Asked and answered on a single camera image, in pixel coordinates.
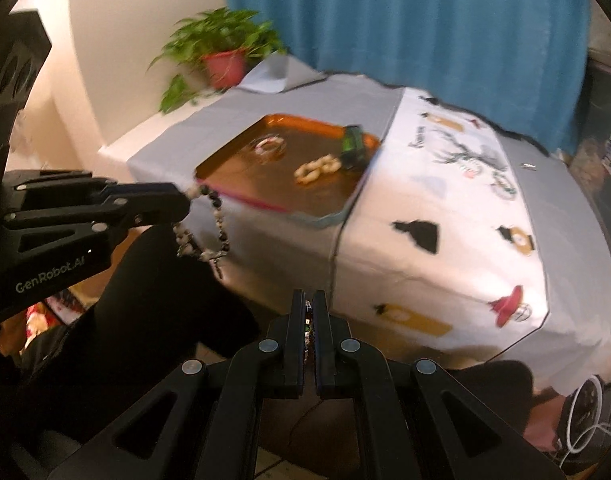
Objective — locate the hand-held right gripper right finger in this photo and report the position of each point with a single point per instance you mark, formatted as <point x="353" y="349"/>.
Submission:
<point x="328" y="355"/>

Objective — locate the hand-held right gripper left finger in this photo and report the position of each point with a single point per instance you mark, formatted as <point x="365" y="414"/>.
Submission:
<point x="290" y="355"/>

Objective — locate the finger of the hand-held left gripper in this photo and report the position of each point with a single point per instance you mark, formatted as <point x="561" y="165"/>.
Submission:
<point x="145" y="192"/>
<point x="150" y="214"/>

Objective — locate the orange rectangular tray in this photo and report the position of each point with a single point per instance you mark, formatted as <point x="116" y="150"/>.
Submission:
<point x="245" y="175"/>

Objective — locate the black wristwatch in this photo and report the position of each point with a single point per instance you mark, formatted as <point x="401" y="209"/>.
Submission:
<point x="353" y="145"/>

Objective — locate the grey table cloth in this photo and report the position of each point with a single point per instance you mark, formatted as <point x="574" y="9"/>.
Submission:
<point x="175" y="145"/>

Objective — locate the person's left leg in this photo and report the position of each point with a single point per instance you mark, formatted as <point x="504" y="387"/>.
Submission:
<point x="135" y="320"/>

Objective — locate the white printed table cloth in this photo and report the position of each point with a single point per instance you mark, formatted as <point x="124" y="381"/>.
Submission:
<point x="435" y="270"/>

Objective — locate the green plant in red pot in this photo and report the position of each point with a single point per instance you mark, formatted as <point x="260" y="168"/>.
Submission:
<point x="225" y="67"/>

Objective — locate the small silver item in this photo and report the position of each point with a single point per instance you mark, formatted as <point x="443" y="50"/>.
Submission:
<point x="528" y="165"/>

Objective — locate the blue curtain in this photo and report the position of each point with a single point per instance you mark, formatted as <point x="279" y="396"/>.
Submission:
<point x="410" y="25"/>

